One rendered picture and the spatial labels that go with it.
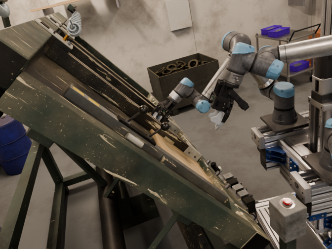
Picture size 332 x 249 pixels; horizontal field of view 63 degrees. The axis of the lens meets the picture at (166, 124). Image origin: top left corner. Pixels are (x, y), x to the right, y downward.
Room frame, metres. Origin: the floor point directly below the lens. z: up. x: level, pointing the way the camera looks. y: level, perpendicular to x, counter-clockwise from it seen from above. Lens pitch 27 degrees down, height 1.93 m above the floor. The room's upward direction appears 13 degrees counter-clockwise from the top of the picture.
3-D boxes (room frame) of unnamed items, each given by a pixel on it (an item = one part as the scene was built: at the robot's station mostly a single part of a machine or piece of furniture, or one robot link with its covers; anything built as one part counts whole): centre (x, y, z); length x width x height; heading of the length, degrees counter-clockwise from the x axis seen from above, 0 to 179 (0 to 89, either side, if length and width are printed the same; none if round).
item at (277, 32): (4.46, -2.26, 0.48); 1.02 x 0.59 x 0.96; 7
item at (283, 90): (1.48, -0.74, 1.20); 0.13 x 0.12 x 0.14; 6
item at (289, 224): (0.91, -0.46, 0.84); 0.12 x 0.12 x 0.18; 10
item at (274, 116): (1.47, -0.74, 1.09); 0.15 x 0.15 x 0.10
